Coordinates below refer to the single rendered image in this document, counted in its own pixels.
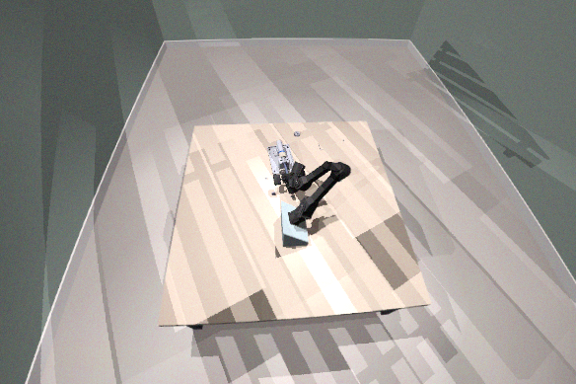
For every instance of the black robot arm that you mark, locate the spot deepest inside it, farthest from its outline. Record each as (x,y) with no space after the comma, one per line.
(298,182)

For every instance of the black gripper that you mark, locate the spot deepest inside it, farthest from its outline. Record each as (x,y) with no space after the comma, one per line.
(284,176)

